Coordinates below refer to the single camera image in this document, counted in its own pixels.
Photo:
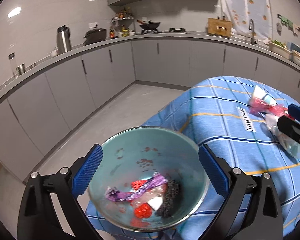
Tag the purple snack wrapper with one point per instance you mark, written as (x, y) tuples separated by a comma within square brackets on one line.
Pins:
[(137, 190)]

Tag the pale blue board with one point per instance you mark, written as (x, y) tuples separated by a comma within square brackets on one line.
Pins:
[(295, 46)]

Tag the grey base cabinets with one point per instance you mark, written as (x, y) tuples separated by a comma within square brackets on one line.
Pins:
[(165, 60)]

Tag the black foam net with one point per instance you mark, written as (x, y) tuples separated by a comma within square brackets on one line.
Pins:
[(171, 197)]

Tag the teal metal bucket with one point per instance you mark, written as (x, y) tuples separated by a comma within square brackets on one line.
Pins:
[(130, 152)]

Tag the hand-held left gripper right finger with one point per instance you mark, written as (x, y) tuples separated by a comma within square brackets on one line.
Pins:
[(213, 170)]

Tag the spice rack with bottles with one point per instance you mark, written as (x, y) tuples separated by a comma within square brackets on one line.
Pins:
[(122, 17)]

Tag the green hanging cloth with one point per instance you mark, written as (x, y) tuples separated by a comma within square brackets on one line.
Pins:
[(286, 21)]

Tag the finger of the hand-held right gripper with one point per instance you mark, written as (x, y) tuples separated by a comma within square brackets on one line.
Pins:
[(290, 127), (297, 112)]

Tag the steel thermos jug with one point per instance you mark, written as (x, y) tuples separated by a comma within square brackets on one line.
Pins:
[(63, 40)]

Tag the tall glass jar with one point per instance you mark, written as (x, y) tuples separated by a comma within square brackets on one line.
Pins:
[(13, 65)]

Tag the black wok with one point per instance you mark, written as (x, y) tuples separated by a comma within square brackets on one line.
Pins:
[(150, 25)]

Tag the white curtain with orange print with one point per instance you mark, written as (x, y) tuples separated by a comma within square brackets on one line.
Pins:
[(242, 5)]

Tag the blue plaid blanket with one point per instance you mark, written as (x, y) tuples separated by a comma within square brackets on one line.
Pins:
[(215, 120)]

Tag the white basin with vegetables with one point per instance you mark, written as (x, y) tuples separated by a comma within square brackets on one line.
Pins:
[(277, 50)]

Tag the dark kitchen faucet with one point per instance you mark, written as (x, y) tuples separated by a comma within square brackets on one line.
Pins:
[(252, 30)]

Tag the hanging grey scrubber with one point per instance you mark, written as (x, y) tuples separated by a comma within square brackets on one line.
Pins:
[(278, 27)]

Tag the beige hanging cloth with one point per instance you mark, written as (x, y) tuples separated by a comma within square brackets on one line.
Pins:
[(298, 29)]

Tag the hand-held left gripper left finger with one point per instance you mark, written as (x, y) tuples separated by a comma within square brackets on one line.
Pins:
[(88, 172)]

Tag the small white bowl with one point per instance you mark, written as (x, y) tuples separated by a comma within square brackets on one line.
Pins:
[(55, 53)]

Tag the black rice cooker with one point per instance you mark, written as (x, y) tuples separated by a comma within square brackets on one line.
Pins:
[(95, 36)]

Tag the clear plastic bag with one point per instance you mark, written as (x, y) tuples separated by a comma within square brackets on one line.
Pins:
[(275, 130)]

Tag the gas stove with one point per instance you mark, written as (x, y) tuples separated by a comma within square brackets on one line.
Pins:
[(176, 30)]

